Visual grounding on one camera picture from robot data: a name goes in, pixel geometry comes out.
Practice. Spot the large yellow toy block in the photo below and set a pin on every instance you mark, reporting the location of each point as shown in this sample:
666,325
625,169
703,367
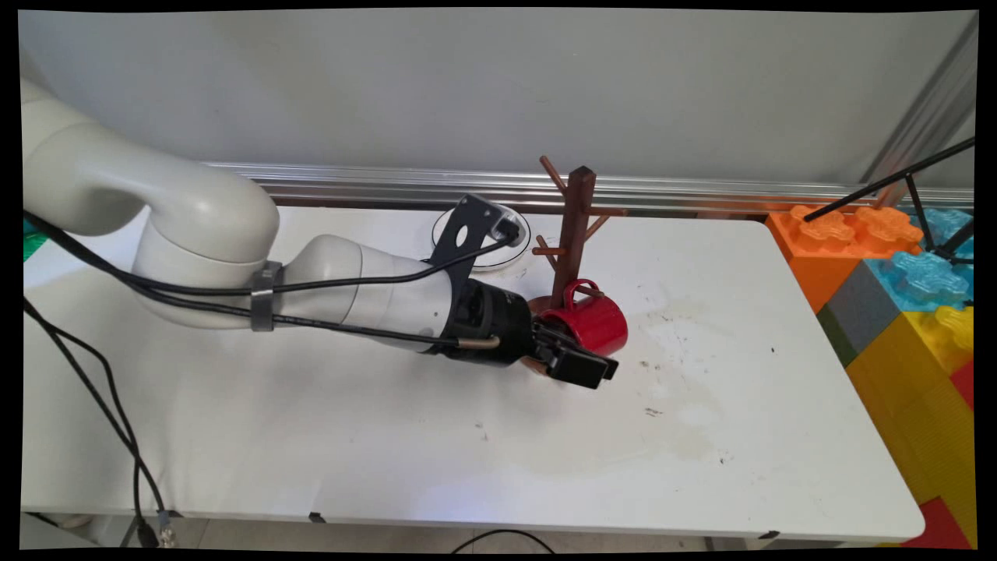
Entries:
903,405

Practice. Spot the red enamel mug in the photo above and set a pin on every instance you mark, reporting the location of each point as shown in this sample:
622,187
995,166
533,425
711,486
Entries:
600,323

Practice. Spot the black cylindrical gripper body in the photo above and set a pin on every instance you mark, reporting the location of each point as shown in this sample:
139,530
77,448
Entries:
491,327

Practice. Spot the slanted aluminium post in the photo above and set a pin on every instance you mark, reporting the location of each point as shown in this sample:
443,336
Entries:
923,109

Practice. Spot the brown wooden mug tree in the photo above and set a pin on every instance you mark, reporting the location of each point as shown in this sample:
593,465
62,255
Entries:
578,218

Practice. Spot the black tripod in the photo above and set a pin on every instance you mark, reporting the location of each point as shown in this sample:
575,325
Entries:
872,189

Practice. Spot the orange toy block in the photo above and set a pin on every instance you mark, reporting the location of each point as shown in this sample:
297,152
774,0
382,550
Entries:
810,265

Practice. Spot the grey toy block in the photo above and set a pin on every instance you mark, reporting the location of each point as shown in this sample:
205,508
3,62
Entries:
861,312

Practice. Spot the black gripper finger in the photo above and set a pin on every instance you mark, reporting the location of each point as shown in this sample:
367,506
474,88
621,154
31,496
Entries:
584,368
554,335

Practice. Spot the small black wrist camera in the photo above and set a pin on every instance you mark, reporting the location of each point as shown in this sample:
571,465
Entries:
506,230

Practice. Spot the white plate with black rim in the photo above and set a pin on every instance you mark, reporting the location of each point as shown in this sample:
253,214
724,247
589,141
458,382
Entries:
510,255

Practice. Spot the green mat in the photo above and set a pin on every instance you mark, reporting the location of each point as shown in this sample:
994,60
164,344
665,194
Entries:
33,245

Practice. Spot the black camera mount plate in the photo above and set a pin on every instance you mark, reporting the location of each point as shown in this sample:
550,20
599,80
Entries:
459,234

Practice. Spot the horizontal aluminium rail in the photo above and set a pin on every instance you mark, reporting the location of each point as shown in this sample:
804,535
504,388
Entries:
701,191

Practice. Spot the translucent blue toy block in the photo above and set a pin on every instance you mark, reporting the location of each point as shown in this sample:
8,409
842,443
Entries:
923,280

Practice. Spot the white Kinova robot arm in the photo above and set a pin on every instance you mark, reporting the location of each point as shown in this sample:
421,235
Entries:
195,210

